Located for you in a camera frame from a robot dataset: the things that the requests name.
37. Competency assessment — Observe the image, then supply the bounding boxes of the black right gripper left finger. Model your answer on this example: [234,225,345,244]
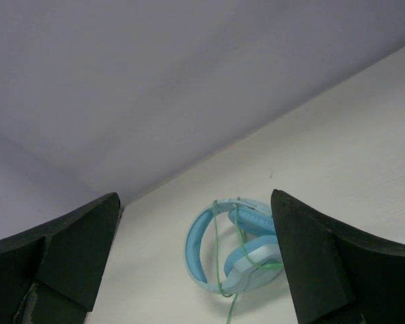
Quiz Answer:
[0,192,120,323]

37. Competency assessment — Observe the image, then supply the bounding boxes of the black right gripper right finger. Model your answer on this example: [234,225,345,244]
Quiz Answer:
[271,190,405,323]

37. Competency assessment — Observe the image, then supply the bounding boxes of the green headphone cable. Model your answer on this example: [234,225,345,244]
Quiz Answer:
[211,198,286,324]

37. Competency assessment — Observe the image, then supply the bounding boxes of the light blue headphones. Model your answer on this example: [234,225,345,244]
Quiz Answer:
[184,198,284,296]

